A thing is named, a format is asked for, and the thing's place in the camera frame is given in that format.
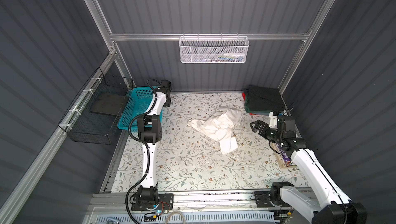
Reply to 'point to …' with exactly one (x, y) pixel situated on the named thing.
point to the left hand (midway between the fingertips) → (159, 103)
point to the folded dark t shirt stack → (260, 100)
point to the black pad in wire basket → (109, 103)
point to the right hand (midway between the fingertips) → (258, 127)
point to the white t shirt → (219, 127)
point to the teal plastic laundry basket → (139, 100)
